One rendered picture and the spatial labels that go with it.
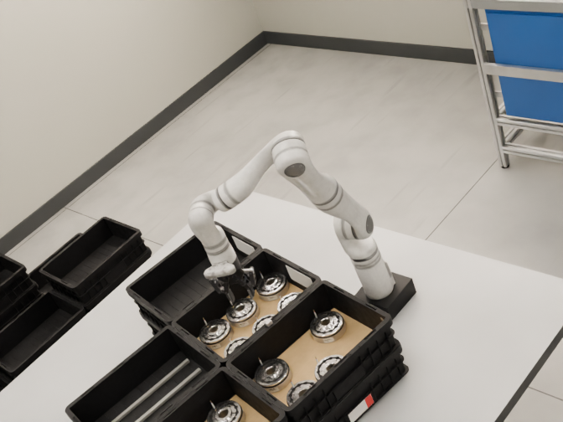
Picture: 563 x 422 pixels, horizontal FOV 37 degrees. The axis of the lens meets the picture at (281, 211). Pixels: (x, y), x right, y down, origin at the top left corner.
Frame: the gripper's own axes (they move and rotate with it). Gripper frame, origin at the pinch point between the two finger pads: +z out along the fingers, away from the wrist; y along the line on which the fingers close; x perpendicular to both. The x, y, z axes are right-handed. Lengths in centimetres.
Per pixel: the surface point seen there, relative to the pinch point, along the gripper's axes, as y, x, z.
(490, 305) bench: -68, -9, 30
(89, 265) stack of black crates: 106, -100, 51
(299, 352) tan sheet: -13.1, 10.2, 17.3
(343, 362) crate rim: -29.8, 26.2, 7.7
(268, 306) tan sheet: -1.2, -12.4, 17.2
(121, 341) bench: 60, -23, 30
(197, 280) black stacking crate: 26.8, -32.1, 17.3
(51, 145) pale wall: 181, -246, 61
